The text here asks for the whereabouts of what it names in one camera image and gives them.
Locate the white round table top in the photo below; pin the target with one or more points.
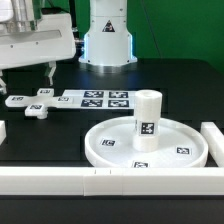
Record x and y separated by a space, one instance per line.
113 143

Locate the white fence rail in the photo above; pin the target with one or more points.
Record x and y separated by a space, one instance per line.
215 140
2 131
110 181

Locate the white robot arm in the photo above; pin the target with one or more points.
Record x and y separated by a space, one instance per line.
107 44

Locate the white right fence rail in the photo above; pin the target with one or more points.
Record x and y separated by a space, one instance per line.
215 140

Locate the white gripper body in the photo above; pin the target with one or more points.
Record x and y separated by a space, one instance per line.
52 41

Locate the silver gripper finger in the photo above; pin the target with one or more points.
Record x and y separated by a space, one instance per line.
50 70
2 86

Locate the white cross-shaped table base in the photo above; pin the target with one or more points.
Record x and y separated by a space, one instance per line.
37 106

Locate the white marker sheet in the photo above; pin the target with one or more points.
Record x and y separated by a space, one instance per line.
101 99

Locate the white front fence rail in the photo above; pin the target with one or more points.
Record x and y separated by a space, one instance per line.
110 181

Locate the white left fence rail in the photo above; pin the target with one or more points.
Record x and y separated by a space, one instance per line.
2 131

